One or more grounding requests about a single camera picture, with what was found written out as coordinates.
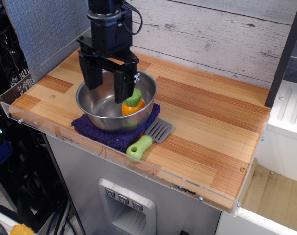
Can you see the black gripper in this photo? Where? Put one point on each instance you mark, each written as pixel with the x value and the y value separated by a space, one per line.
pixel 108 48

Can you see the stainless steel bowl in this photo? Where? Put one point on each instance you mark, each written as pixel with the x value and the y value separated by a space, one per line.
pixel 102 110

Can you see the orange toy carrot green top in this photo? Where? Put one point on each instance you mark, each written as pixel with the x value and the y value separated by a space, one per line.
pixel 133 103

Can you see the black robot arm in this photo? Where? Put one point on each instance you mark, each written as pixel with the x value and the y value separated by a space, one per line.
pixel 109 5

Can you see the silver toy fridge cabinet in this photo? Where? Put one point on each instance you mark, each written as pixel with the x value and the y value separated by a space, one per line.
pixel 113 200

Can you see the white toy sink counter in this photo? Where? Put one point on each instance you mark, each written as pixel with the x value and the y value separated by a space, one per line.
pixel 269 197

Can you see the purple towel cloth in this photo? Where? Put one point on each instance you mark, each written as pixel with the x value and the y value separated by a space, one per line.
pixel 118 142

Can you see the blue fabric panel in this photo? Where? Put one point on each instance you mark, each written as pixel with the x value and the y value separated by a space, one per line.
pixel 47 31

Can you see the black plastic crate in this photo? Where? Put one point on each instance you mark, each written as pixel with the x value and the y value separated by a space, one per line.
pixel 13 65

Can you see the clear acrylic table guard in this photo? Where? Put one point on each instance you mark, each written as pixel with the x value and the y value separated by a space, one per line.
pixel 217 123

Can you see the grey spatula green handle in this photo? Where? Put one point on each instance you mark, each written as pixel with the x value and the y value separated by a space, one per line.
pixel 156 132

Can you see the black right support post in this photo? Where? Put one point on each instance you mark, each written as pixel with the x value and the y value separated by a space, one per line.
pixel 283 63

